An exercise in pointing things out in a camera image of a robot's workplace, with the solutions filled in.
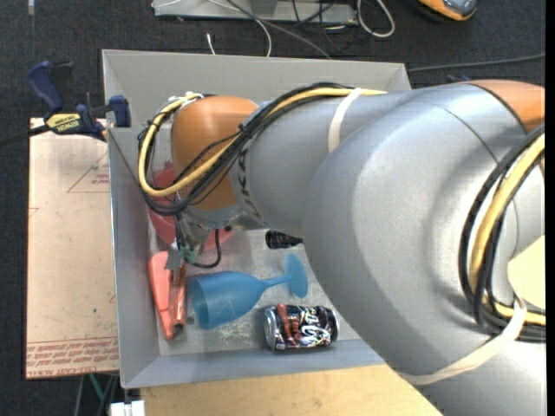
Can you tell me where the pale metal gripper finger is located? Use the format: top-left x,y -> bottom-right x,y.
179,263 -> 189,329
164,249 -> 182,334

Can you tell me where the orange wedge-shaped toy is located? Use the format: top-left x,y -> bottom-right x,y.
147,250 -> 189,342

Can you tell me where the red plastic bowl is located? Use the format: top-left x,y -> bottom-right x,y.
147,166 -> 233,255

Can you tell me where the grey metal bin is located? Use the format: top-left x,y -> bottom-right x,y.
101,49 -> 413,390

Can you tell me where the blue plastic wine glass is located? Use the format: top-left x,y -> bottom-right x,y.
189,253 -> 310,331

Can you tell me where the brown cardboard board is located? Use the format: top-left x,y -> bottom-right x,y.
24,117 -> 121,380

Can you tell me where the crushed black drink can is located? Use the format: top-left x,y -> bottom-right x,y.
263,303 -> 340,352

